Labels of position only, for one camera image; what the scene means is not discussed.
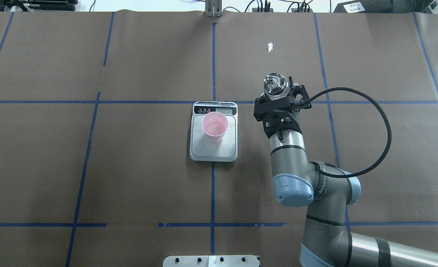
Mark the aluminium frame post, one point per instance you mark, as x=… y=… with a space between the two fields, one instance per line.
x=213 y=8

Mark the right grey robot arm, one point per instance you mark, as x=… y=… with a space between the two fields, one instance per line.
x=324 y=189

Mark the black folded tripod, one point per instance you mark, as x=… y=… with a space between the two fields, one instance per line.
x=49 y=5

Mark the pink plastic cup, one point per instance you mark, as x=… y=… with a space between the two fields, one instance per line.
x=214 y=126

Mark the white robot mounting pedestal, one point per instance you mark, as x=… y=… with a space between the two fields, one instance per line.
x=212 y=261

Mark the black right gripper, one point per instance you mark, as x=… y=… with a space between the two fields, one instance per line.
x=299 y=91

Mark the white digital kitchen scale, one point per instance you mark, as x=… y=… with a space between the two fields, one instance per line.
x=203 y=150

